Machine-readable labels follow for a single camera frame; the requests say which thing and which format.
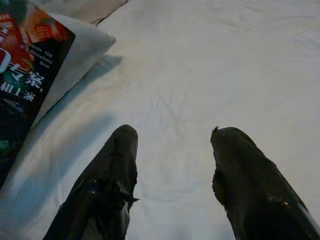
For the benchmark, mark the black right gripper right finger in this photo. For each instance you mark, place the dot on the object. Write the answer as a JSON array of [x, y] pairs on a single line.
[[252, 190]]

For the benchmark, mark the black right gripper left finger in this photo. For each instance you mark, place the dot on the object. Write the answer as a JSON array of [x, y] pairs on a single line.
[[107, 180]]

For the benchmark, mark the white bed sheet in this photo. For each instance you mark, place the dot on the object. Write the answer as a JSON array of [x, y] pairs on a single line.
[[187, 75]]

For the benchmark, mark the black red cover book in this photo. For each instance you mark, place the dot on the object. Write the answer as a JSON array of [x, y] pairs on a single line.
[[25, 62]]

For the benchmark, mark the plain grey pillow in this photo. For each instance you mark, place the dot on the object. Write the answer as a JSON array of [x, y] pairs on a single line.
[[85, 42]]

